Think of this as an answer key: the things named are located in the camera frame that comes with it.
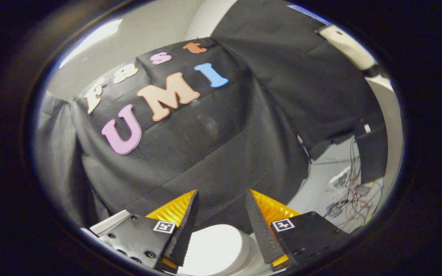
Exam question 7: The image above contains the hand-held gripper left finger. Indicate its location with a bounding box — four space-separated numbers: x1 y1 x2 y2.
81 189 200 273

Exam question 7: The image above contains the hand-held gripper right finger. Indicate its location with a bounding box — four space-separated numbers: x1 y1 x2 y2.
245 188 351 271

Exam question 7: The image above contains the tangle of floor cables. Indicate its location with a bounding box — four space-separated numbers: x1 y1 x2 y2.
323 138 384 230

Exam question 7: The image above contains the white toilet lid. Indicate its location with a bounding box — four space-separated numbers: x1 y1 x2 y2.
177 224 251 276

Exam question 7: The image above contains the white power strip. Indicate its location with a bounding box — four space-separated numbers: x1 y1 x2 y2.
328 166 353 191

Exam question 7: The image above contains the white toilet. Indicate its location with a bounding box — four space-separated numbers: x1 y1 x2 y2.
90 210 272 275

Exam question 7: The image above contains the white padded pole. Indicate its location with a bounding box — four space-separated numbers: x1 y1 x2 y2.
316 24 379 73

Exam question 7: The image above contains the black backdrop cloth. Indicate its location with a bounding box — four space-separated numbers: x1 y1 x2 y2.
33 0 389 235

